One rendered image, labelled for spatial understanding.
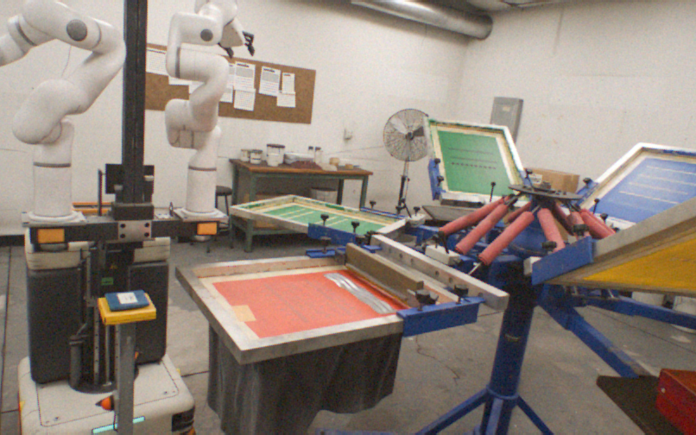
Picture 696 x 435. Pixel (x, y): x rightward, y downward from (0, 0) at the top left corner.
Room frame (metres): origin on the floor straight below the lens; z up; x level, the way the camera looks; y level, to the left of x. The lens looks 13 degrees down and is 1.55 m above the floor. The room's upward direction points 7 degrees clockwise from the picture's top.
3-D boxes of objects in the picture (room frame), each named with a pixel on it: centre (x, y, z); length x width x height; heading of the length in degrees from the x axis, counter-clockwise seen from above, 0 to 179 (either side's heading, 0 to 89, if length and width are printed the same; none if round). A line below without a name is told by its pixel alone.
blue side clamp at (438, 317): (1.37, -0.31, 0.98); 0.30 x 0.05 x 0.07; 125
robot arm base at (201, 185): (1.65, 0.52, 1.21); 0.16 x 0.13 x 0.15; 36
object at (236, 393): (1.29, 0.28, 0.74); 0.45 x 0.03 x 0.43; 35
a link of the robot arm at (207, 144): (1.63, 0.52, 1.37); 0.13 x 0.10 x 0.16; 105
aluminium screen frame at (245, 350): (1.46, 0.04, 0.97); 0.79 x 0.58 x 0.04; 125
